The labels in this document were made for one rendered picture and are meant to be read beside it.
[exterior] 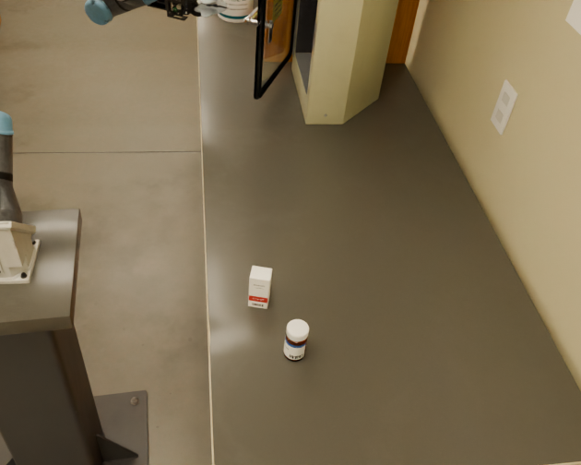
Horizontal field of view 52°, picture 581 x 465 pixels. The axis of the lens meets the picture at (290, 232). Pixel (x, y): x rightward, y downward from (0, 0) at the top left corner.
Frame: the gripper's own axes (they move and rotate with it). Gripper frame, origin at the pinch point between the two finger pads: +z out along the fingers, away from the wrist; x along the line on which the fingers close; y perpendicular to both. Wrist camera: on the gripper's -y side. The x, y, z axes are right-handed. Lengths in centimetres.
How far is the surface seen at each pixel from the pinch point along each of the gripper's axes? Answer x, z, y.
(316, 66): -7.7, 29.9, 6.4
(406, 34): -16, 46, -43
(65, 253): -26, -2, 78
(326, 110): -21.1, 33.9, 4.4
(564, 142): 4, 90, 33
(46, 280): -26, -1, 85
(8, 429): -75, -15, 98
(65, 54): -120, -169, -139
